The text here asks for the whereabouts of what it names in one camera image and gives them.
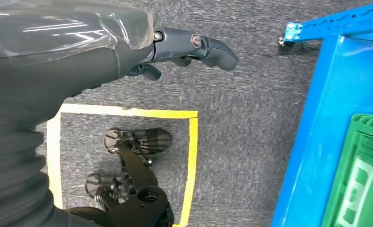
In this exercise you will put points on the blue metal shelf rack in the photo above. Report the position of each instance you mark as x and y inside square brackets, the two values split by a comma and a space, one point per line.
[330, 109]

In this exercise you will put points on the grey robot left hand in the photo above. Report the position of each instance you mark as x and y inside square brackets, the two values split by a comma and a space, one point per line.
[64, 62]

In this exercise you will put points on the green plastic crate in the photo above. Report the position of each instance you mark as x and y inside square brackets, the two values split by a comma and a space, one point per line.
[358, 150]

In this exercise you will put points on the yellow floor tape square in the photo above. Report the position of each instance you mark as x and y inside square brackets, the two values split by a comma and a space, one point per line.
[126, 111]

